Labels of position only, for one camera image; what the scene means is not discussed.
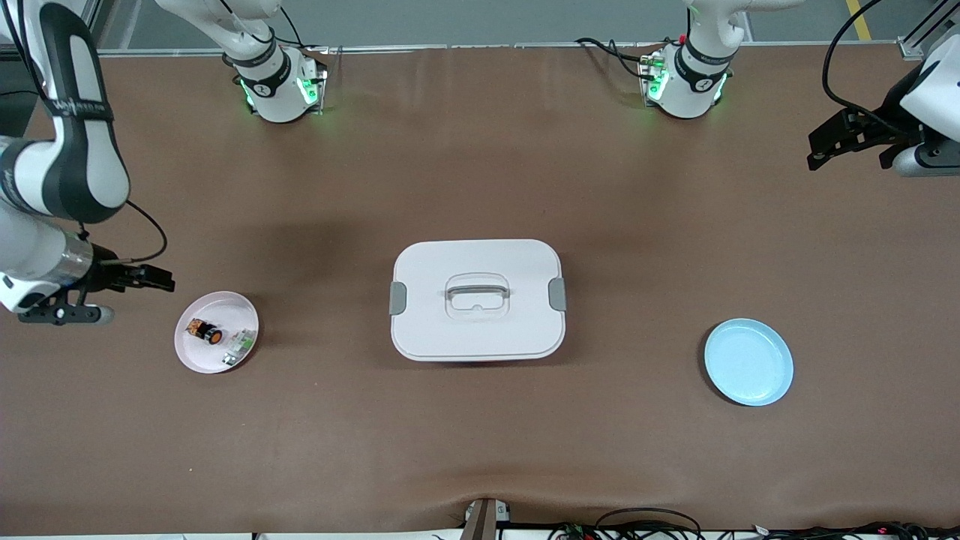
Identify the black cable tangle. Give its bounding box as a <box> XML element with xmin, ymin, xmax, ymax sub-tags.
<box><xmin>547</xmin><ymin>508</ymin><xmax>960</xmax><ymax>540</ymax></box>

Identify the small green electrical component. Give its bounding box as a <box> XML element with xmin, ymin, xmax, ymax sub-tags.
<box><xmin>221</xmin><ymin>328</ymin><xmax>256</xmax><ymax>368</ymax></box>

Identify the orange and black push-button switch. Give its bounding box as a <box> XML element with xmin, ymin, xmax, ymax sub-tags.
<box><xmin>185</xmin><ymin>317</ymin><xmax>224</xmax><ymax>347</ymax></box>

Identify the black arm base cable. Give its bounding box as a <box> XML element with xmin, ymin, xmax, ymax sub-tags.
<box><xmin>259</xmin><ymin>4</ymin><xmax>308</xmax><ymax>53</ymax></box>
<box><xmin>575</xmin><ymin>36</ymin><xmax>665</xmax><ymax>80</ymax></box>

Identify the light blue round plate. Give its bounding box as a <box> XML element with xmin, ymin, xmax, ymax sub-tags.
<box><xmin>703</xmin><ymin>318</ymin><xmax>794</xmax><ymax>407</ymax></box>

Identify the aluminium frame profile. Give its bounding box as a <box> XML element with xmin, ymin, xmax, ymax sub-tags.
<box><xmin>896</xmin><ymin>0</ymin><xmax>960</xmax><ymax>61</ymax></box>

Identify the pink round plate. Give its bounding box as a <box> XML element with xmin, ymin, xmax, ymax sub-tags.
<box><xmin>174</xmin><ymin>291</ymin><xmax>260</xmax><ymax>374</ymax></box>

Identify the metal table edge bracket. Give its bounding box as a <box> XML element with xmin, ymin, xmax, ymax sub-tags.
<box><xmin>463</xmin><ymin>497</ymin><xmax>512</xmax><ymax>540</ymax></box>

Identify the white lidded storage box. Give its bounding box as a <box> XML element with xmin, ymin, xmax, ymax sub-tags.
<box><xmin>388</xmin><ymin>238</ymin><xmax>568</xmax><ymax>363</ymax></box>

